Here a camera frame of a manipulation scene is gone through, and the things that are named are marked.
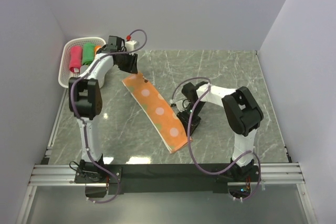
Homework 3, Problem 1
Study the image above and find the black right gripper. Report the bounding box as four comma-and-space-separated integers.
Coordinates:
177, 101, 206, 137

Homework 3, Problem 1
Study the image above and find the orange patterned towel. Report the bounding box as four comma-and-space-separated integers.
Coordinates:
122, 72, 187, 154

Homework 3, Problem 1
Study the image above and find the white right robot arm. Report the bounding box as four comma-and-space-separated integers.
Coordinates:
177, 81, 264, 182

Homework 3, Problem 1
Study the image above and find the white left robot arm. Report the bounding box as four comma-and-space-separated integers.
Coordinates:
68, 36, 141, 184

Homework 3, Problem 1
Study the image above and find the green rolled towel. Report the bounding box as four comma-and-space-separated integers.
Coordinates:
81, 42, 95, 66

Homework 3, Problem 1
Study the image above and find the white plastic basket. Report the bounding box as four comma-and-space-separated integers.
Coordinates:
58, 37, 106, 89

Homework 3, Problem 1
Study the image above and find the pink rolled towel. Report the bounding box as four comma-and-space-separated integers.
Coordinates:
69, 46, 82, 73

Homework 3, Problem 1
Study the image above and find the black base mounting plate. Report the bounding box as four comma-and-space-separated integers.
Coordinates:
74, 162, 259, 195

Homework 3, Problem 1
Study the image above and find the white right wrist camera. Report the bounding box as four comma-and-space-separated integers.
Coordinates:
170, 99, 188, 112

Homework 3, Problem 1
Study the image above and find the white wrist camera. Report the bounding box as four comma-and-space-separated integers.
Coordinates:
125, 40, 139, 51
170, 99, 188, 112

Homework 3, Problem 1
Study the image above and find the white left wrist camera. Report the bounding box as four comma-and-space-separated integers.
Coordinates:
125, 40, 139, 51

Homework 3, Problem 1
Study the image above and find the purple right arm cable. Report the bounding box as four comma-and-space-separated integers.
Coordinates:
170, 77, 262, 202

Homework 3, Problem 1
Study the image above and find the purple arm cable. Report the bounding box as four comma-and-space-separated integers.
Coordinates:
170, 77, 262, 202
71, 29, 148, 204

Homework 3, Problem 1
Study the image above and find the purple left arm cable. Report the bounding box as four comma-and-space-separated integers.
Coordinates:
71, 29, 148, 204

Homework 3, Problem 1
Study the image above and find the aluminium rail frame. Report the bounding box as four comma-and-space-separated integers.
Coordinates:
17, 90, 317, 223

